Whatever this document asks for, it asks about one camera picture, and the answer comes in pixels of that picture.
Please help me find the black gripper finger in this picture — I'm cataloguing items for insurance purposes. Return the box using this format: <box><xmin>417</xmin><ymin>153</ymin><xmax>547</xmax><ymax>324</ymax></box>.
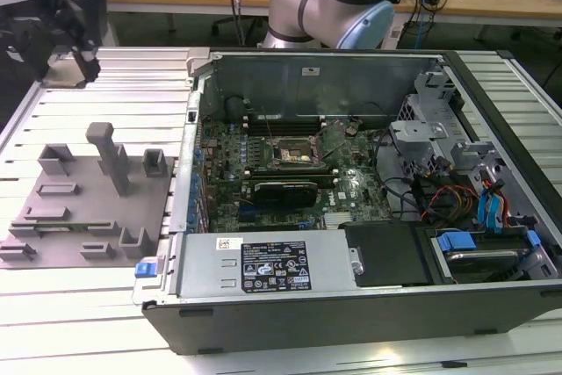
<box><xmin>72</xmin><ymin>43</ymin><xmax>103</xmax><ymax>84</ymax></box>

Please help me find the red yellow power wire bundle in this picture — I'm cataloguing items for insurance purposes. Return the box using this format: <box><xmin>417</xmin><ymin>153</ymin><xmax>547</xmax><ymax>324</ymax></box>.
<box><xmin>419</xmin><ymin>184</ymin><xmax>479</xmax><ymax>223</ymax></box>

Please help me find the blue flat data cable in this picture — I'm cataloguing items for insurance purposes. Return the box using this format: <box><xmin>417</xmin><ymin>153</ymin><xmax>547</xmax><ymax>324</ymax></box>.
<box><xmin>490</xmin><ymin>179</ymin><xmax>508</xmax><ymax>234</ymax></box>
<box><xmin>477</xmin><ymin>185</ymin><xmax>493</xmax><ymax>232</ymax></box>

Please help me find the silver power supply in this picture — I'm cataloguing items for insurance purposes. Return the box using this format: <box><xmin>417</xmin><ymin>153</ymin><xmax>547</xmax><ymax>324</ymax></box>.
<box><xmin>169</xmin><ymin>229</ymin><xmax>365</xmax><ymax>301</ymax></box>

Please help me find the black power cable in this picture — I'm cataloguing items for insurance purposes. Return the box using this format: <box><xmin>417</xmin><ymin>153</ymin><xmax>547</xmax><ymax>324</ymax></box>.
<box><xmin>372</xmin><ymin>128</ymin><xmax>425</xmax><ymax>222</ymax></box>

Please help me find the silver CPU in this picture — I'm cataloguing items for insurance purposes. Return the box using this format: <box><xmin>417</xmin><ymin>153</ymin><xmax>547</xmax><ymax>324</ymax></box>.
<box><xmin>43</xmin><ymin>53</ymin><xmax>87</xmax><ymax>89</ymax></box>

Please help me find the thin metal locking lever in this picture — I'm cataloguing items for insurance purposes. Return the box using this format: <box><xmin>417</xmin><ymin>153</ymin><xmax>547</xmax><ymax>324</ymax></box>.
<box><xmin>260</xmin><ymin>105</ymin><xmax>278</xmax><ymax>144</ymax></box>

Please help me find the blue disk carrier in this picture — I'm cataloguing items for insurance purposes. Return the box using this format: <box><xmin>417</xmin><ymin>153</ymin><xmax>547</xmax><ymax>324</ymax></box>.
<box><xmin>436</xmin><ymin>228</ymin><xmax>542</xmax><ymax>257</ymax></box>

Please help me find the black rounded plastic part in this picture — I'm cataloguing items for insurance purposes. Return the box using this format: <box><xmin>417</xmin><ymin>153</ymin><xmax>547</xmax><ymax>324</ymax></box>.
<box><xmin>224</xmin><ymin>96</ymin><xmax>247</xmax><ymax>125</ymax></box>

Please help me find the silver metal disk bay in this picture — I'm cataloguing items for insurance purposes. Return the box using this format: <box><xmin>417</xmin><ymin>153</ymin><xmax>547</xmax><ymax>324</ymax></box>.
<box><xmin>388</xmin><ymin>119</ymin><xmax>456</xmax><ymax>183</ymax></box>

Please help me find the black graphics card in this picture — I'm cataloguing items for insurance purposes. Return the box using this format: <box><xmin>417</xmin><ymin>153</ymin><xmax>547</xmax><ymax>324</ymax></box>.
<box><xmin>250</xmin><ymin>179</ymin><xmax>320</xmax><ymax>209</ymax></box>

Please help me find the green motherboard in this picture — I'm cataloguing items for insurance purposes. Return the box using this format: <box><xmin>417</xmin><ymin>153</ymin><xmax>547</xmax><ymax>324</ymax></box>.
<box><xmin>199</xmin><ymin>118</ymin><xmax>396</xmax><ymax>234</ymax></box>

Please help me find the black plastic shroud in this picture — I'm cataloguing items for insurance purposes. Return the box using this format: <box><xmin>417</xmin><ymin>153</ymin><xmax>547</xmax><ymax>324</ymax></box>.
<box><xmin>341</xmin><ymin>220</ymin><xmax>436</xmax><ymax>289</ymax></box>

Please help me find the green RAM stick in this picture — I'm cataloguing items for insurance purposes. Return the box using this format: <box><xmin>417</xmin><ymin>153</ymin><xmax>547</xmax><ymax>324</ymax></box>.
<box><xmin>8</xmin><ymin>220</ymin><xmax>116</xmax><ymax>235</ymax></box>

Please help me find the blue case latch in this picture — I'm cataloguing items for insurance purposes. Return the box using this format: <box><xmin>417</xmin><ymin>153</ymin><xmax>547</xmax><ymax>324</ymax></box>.
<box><xmin>134</xmin><ymin>263</ymin><xmax>159</xmax><ymax>280</ymax></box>

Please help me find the metal socket cover frame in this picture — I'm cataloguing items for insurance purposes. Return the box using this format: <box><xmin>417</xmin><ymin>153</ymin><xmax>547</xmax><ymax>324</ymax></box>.
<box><xmin>313</xmin><ymin>119</ymin><xmax>352</xmax><ymax>161</ymax></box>

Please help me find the hard disk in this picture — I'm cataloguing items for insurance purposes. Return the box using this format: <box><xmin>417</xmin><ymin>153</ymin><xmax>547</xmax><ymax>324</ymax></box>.
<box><xmin>445</xmin><ymin>248</ymin><xmax>522</xmax><ymax>282</ymax></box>

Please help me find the open black PC case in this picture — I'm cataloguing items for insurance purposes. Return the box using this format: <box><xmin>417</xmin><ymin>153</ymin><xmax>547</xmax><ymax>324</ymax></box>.
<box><xmin>131</xmin><ymin>47</ymin><xmax>562</xmax><ymax>357</ymax></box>

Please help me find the CPU socket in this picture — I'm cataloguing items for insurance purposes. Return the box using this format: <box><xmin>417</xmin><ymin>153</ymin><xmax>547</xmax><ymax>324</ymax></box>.
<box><xmin>268</xmin><ymin>135</ymin><xmax>328</xmax><ymax>170</ymax></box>

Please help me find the silver chipset heatsink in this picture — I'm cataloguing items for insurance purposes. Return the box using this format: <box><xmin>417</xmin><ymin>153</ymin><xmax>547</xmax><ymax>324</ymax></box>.
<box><xmin>323</xmin><ymin>212</ymin><xmax>356</xmax><ymax>229</ymax></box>

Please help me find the grey parts rack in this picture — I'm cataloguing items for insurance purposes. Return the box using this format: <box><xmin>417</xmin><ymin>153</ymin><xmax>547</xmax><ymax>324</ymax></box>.
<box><xmin>0</xmin><ymin>122</ymin><xmax>177</xmax><ymax>270</ymax></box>

